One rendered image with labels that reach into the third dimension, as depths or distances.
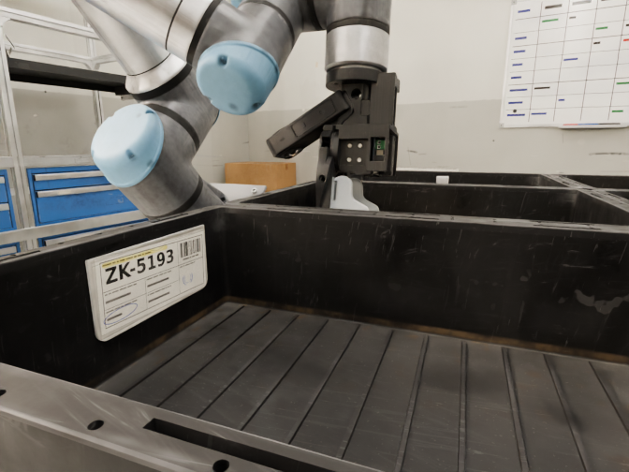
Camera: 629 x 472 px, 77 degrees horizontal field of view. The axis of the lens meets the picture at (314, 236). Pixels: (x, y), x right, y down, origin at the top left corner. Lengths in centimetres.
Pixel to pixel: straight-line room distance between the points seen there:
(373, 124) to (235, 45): 16
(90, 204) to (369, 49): 204
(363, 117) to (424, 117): 319
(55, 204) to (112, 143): 165
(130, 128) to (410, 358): 51
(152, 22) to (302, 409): 37
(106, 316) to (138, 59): 47
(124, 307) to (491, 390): 26
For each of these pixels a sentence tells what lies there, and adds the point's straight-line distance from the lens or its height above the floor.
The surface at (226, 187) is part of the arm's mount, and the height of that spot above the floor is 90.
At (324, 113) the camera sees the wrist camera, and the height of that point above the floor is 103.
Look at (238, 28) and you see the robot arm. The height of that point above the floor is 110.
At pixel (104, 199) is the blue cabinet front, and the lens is 242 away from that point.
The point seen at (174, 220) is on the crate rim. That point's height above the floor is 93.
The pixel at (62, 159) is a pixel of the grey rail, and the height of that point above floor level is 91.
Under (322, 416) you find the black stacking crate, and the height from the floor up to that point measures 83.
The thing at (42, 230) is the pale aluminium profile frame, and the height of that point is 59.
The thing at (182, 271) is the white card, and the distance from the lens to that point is 37.
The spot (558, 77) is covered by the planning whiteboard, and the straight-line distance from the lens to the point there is 355.
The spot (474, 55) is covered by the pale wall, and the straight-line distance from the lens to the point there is 365.
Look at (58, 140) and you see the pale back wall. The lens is 327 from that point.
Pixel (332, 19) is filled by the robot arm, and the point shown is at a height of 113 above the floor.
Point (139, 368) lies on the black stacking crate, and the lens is 34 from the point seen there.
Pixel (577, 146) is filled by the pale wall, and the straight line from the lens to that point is 354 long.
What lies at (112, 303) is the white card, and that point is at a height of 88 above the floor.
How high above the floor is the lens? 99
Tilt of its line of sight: 13 degrees down
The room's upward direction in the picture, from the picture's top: straight up
